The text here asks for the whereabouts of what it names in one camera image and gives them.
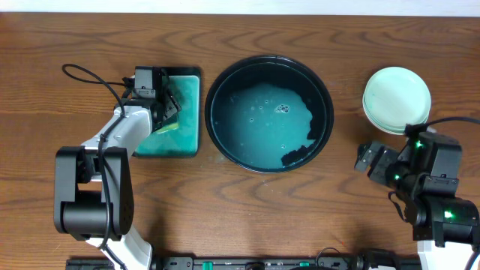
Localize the white plate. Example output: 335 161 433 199
363 105 430 135

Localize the mint plate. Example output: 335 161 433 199
362 100 431 135
363 66 432 131

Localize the green yellow sponge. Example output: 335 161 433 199
156 121 179 134

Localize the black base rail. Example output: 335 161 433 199
65 256 421 270

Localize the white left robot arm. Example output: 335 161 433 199
53 91 182 269

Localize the black round tray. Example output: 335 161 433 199
205 55 335 173

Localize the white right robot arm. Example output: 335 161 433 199
355 139 479 269

